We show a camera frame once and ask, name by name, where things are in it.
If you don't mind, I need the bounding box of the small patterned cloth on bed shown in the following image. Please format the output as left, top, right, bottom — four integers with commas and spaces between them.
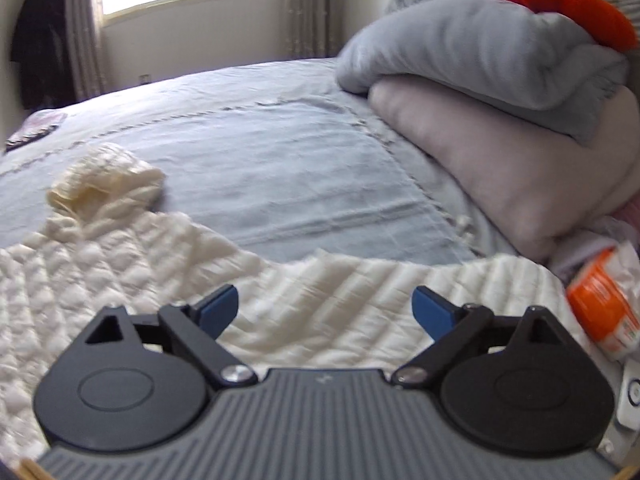
6, 110, 67, 153

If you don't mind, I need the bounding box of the red plush toy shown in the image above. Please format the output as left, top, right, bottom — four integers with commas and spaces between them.
509, 0, 638, 53

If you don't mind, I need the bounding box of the grey curtain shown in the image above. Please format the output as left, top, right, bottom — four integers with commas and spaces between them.
284, 0, 344, 58
65, 0, 107, 101

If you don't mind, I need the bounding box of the cream quilted puffer jacket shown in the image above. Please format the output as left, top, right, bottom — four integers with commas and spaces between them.
1, 144, 588, 463

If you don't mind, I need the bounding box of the dark hanging coat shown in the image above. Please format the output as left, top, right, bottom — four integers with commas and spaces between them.
10, 0, 76, 112

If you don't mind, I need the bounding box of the orange white plastic package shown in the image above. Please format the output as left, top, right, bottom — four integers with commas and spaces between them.
566, 242, 639, 361

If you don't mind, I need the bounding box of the white device at bedside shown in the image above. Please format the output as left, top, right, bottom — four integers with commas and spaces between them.
616, 359, 640, 431

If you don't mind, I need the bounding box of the grey checked bedspread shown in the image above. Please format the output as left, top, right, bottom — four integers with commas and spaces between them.
1, 60, 511, 264

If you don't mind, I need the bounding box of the grey folded blanket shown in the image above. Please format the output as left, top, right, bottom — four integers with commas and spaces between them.
336, 0, 629, 144

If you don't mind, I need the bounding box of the pink pillow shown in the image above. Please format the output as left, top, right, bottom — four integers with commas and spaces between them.
369, 76, 639, 262

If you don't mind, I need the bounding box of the right grey curtain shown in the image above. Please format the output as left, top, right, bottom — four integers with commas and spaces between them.
284, 0, 344, 58

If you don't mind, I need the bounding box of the left grey curtain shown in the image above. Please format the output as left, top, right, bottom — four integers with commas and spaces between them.
65, 0, 107, 101

